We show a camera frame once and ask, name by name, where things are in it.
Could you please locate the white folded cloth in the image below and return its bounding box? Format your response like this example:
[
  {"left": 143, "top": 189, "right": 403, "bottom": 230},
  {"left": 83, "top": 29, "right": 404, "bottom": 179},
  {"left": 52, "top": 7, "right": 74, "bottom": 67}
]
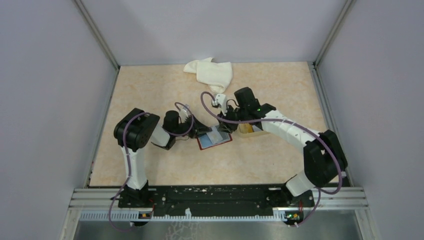
[{"left": 183, "top": 57, "right": 234, "bottom": 94}]

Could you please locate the white patterned card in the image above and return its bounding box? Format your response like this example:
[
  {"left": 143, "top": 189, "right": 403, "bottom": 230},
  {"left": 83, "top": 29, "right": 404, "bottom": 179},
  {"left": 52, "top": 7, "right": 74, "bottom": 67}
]
[{"left": 207, "top": 126, "right": 223, "bottom": 144}]

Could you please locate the beige oval tray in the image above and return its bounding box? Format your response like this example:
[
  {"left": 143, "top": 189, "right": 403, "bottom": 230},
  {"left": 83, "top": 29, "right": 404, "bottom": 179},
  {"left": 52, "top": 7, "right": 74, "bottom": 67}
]
[{"left": 236, "top": 123, "right": 269, "bottom": 138}]

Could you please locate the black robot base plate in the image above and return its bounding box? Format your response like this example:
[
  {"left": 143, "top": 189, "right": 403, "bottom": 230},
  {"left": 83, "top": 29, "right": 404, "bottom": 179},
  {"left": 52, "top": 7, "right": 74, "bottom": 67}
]
[{"left": 117, "top": 184, "right": 315, "bottom": 217}]

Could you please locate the aluminium frame rail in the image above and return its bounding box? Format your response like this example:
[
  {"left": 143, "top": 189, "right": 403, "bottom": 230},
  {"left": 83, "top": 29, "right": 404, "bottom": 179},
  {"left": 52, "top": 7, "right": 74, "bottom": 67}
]
[{"left": 69, "top": 185, "right": 369, "bottom": 222}]

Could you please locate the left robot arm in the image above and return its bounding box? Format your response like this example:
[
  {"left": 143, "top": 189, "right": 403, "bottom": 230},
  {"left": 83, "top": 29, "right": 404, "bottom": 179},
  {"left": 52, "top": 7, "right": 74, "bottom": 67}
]
[{"left": 113, "top": 105, "right": 212, "bottom": 207}]

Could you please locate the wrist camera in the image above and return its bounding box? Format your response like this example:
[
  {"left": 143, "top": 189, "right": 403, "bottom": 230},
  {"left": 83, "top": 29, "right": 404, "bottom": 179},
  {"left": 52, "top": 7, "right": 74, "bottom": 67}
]
[
  {"left": 179, "top": 105, "right": 192, "bottom": 120},
  {"left": 211, "top": 93, "right": 228, "bottom": 112}
]

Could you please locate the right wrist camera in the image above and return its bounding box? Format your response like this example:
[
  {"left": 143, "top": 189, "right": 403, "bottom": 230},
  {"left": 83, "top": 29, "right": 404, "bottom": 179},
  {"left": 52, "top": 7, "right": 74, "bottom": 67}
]
[{"left": 211, "top": 93, "right": 228, "bottom": 112}]

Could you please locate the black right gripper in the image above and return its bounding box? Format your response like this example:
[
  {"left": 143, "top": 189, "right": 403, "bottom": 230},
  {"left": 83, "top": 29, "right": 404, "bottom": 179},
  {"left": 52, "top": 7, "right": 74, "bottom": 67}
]
[{"left": 216, "top": 104, "right": 248, "bottom": 134}]

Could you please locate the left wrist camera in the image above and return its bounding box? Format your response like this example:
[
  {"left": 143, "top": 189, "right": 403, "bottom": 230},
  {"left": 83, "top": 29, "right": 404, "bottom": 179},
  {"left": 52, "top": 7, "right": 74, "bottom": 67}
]
[{"left": 179, "top": 105, "right": 192, "bottom": 120}]

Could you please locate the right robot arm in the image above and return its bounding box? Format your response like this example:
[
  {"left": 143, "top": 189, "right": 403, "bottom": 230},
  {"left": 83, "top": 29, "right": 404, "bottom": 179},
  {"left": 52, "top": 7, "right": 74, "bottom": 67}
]
[{"left": 213, "top": 87, "right": 348, "bottom": 206}]

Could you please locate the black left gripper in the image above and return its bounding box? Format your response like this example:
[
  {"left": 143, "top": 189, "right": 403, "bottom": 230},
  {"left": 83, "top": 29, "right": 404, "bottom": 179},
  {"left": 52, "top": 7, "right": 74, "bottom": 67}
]
[{"left": 173, "top": 114, "right": 213, "bottom": 139}]

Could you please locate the red leather card holder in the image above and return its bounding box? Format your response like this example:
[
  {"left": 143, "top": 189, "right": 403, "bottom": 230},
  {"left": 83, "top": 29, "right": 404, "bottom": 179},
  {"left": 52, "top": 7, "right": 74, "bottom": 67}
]
[{"left": 197, "top": 125, "right": 233, "bottom": 150}]

